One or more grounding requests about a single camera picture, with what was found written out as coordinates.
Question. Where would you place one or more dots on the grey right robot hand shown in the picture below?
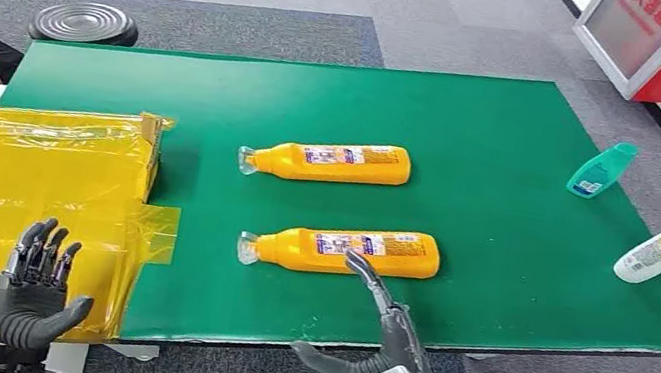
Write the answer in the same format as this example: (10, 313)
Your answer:
(395, 340)

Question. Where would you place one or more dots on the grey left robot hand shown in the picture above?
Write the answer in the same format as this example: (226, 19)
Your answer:
(24, 308)

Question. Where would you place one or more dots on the orange bottle with clear cap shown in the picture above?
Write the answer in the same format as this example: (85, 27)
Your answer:
(334, 162)
(353, 251)

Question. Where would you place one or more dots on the teal translucent bottle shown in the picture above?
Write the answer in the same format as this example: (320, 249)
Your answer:
(600, 170)

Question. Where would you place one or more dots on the yellow plastic wrapped box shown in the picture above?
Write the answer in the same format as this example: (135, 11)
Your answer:
(33, 196)

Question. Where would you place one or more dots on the green table mat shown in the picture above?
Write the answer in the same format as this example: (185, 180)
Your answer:
(463, 234)

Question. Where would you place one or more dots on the round black ribbed stool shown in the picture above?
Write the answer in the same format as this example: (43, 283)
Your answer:
(84, 23)

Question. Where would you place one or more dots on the dark grey floor carpet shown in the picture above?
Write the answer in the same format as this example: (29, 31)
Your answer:
(196, 25)

